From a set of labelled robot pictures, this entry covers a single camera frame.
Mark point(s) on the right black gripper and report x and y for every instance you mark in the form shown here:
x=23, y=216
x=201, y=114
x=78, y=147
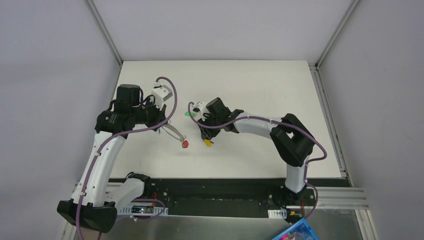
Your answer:
x=205, y=130

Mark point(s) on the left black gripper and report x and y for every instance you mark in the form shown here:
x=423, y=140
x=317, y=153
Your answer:
x=162, y=118

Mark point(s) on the yellow tagged key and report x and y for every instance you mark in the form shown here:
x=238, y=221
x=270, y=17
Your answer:
x=208, y=142

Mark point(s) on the red tagged key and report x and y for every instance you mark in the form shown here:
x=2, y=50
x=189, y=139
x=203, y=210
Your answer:
x=185, y=144

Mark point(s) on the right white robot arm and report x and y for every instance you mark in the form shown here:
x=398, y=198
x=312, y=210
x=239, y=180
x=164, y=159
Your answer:
x=293, y=142

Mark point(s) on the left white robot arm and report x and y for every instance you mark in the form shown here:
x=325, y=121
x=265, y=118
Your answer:
x=90, y=206

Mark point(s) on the green tagged key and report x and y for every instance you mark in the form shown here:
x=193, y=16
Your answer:
x=190, y=114

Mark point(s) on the blue plastic bin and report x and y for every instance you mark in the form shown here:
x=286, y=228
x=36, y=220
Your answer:
x=301, y=230

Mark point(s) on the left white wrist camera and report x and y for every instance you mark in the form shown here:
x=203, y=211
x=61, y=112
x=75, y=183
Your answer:
x=161, y=94

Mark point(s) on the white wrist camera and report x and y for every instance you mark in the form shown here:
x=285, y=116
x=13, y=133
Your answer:
x=200, y=108
x=161, y=94

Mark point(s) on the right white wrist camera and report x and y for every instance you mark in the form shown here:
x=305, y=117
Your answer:
x=200, y=108

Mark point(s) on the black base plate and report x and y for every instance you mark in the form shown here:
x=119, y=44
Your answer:
x=223, y=197

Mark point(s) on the aluminium frame rail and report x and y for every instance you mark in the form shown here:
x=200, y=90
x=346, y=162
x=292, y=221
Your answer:
x=96, y=15

